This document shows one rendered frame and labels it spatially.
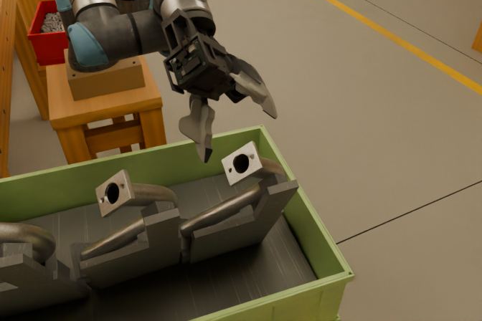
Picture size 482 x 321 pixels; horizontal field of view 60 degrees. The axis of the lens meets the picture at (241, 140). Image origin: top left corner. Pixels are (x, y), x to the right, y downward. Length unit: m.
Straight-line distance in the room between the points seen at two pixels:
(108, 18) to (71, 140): 0.63
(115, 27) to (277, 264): 0.53
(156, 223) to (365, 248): 1.52
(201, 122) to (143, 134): 0.75
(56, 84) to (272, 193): 1.00
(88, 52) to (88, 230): 0.39
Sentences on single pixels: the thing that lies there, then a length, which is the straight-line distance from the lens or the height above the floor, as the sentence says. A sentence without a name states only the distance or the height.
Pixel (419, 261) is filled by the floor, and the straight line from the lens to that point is 2.02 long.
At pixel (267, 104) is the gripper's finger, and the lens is 0.55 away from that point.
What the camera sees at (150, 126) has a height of 0.75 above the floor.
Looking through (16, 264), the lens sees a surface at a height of 1.14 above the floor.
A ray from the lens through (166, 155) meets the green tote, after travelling 0.93.
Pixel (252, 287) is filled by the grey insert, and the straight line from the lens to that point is 0.82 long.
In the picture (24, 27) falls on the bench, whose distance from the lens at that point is 2.54.
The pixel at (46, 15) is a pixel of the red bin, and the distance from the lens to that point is 1.87.
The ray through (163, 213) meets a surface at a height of 1.14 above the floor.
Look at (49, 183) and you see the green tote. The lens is 0.95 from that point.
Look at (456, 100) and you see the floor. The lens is 3.07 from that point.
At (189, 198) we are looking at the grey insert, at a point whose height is 0.85.
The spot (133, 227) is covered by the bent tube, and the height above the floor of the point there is 1.02.
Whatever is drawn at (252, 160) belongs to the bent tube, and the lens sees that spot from 0.54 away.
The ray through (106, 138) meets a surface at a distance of 1.36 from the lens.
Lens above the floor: 1.55
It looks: 40 degrees down
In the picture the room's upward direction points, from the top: straight up
